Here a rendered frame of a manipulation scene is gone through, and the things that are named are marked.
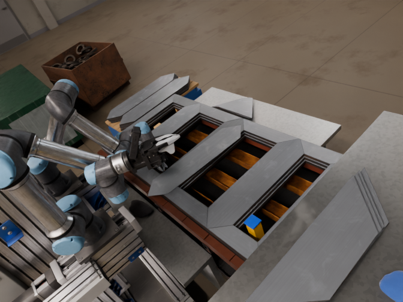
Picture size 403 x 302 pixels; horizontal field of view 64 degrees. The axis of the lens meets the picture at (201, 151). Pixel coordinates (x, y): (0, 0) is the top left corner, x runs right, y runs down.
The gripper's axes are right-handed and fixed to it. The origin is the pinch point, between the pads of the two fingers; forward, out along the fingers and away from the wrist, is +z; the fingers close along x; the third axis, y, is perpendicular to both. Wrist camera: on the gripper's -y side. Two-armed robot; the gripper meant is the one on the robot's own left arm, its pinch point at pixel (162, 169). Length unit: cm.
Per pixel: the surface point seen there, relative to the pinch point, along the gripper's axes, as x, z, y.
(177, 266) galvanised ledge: -32, 20, 45
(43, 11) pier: 222, 35, -991
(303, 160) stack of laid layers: 51, 4, 65
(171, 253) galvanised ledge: -29, 20, 36
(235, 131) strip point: 49, 1, 16
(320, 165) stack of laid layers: 52, 4, 74
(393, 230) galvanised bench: 21, -18, 124
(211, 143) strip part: 33.4, 1.0, 10.1
